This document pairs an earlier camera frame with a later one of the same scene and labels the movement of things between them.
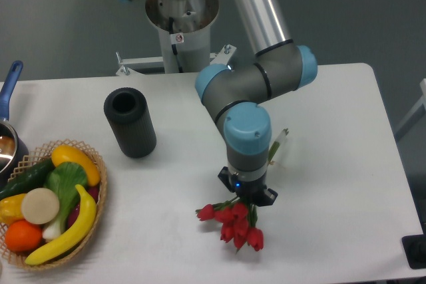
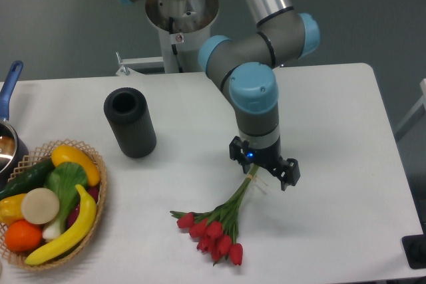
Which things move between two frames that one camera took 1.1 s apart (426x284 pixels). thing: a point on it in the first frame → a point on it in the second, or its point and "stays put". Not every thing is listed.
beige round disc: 40,206 stays put
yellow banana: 74,239 stays put
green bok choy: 63,179 stays put
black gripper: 248,189 → 269,157
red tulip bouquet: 238,216 → 216,231
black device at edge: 415,249 stays put
